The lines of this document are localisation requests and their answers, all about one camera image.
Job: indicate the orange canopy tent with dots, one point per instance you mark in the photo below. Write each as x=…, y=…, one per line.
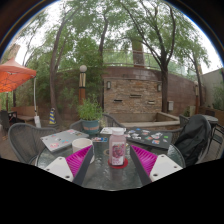
x=15, y=75

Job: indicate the dark round patio table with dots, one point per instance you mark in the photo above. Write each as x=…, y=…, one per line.
x=211, y=118

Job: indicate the dark-trunked tree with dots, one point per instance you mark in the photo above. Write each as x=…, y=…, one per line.
x=164, y=93

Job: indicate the purple juice bottle white cap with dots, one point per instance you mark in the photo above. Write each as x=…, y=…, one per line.
x=117, y=150

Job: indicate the grey laptop with stickers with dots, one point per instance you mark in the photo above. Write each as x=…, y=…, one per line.
x=61, y=140

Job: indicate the black laptop with stickers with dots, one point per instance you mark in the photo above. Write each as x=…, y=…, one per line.
x=150, y=136

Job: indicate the green plant in teal pot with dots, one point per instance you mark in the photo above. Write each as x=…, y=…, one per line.
x=90, y=115

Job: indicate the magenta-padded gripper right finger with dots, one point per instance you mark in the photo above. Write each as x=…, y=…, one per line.
x=146, y=160

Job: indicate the white ceramic mug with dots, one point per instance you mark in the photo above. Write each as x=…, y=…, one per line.
x=80, y=145

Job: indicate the dark patio chair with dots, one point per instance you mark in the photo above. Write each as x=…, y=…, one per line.
x=5, y=120

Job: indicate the thin leaning tree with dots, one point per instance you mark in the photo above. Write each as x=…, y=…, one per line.
x=52, y=90

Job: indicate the wall lantern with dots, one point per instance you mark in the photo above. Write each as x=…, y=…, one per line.
x=108, y=85
x=159, y=87

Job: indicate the blue yellow striped cone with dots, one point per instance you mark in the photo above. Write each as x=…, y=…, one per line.
x=52, y=116

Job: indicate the grey wall box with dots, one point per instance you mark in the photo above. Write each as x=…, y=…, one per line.
x=170, y=105

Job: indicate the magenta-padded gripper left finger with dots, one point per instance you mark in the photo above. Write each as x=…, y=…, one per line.
x=78, y=161

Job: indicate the small colourful card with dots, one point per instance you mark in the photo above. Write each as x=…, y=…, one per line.
x=100, y=139

